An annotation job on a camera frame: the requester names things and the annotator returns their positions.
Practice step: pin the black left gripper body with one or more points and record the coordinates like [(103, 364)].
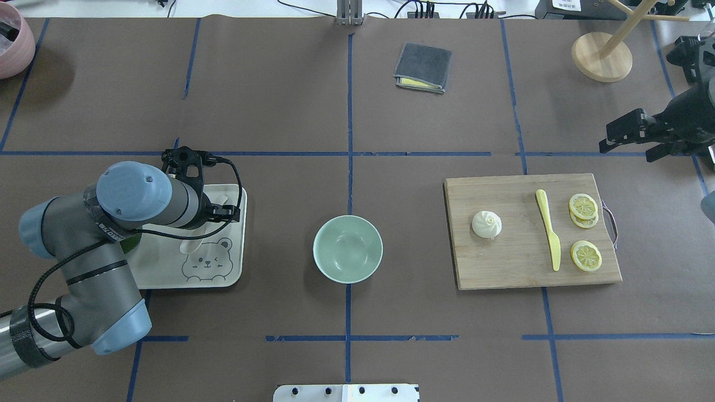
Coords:
[(204, 206)]

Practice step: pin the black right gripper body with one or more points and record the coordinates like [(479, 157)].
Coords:
[(682, 118)]

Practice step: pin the white steamed bun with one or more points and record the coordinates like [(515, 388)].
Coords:
[(486, 224)]

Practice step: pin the white ceramic spoon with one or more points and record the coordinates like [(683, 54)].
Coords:
[(188, 247)]

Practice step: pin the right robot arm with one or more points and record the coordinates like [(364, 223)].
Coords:
[(686, 126)]

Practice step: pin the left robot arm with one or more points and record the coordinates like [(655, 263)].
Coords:
[(89, 297)]

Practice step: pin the green bowl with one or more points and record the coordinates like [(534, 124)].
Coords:
[(347, 249)]

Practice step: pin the pink ice bowl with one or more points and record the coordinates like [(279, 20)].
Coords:
[(18, 54)]

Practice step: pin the wooden mug tree stand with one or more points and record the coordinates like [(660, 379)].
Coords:
[(605, 57)]

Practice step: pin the beige bear tray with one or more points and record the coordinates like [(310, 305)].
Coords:
[(156, 262)]

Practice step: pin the lemon slice under upper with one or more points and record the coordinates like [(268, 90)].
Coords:
[(584, 223)]

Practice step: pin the lemon slice single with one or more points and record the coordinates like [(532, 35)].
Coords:
[(585, 256)]

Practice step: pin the yellow plastic knife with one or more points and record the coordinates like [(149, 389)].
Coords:
[(552, 238)]

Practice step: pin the wooden cutting board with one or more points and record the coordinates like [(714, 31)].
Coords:
[(519, 257)]

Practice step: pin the grey folded cloth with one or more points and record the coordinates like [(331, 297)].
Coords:
[(423, 68)]

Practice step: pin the metal board handle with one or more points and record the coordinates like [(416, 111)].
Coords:
[(613, 223)]

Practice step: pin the aluminium camera post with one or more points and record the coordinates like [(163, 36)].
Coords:
[(349, 13)]

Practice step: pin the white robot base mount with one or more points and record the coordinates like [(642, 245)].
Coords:
[(348, 392)]

